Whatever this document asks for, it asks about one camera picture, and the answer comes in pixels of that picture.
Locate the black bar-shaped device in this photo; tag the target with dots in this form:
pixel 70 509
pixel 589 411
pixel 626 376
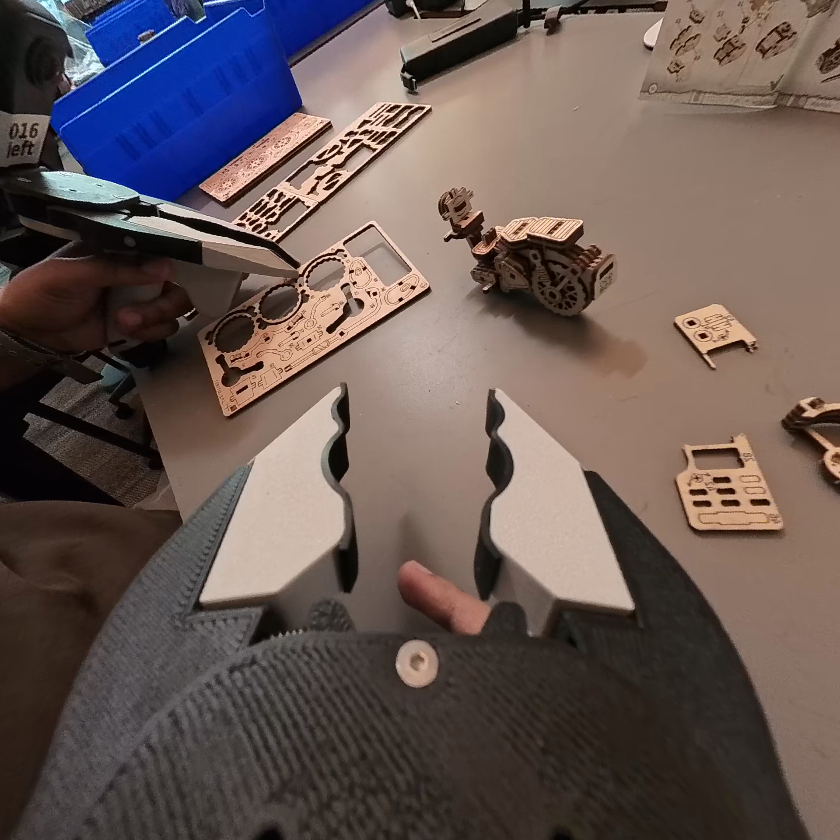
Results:
pixel 459 43

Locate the person's left hand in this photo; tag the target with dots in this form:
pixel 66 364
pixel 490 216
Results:
pixel 59 302

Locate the blue plastic bin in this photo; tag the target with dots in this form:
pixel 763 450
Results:
pixel 184 118
pixel 315 23

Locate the wooden sheet with round holes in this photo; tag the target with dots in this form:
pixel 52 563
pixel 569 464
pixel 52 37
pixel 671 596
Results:
pixel 262 354

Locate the long wooden cutout sheet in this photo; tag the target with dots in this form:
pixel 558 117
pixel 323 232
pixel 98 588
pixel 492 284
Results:
pixel 325 193

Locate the person's right hand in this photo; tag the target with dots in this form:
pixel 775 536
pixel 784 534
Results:
pixel 439 597

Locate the small wooden piece with pins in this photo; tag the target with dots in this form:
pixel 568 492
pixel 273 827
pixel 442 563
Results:
pixel 735 325

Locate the small wooden slotted sheet piece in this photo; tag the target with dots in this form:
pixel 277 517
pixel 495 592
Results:
pixel 751 469

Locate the reddish engraved wooden sheet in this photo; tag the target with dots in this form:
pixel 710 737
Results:
pixel 262 161

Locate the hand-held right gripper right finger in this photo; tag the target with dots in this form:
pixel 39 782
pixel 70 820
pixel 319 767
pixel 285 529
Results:
pixel 551 518

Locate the person's brown clothing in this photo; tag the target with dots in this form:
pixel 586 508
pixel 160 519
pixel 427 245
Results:
pixel 52 623

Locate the white round base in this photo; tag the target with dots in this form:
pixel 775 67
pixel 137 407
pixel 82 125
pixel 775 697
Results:
pixel 653 33

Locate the curved layered wooden part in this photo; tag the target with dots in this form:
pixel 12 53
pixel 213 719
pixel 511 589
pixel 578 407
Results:
pixel 810 413

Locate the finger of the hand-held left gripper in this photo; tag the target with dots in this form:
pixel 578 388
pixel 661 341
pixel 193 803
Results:
pixel 200 223
pixel 236 257

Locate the grey desk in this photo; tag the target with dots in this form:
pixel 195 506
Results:
pixel 558 131

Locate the paper instruction sheet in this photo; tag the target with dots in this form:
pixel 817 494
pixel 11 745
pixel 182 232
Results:
pixel 722 72

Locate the wooden motorcycle model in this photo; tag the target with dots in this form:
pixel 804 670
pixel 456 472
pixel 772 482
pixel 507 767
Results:
pixel 525 256

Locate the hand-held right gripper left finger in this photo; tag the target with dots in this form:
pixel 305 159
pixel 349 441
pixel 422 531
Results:
pixel 282 512

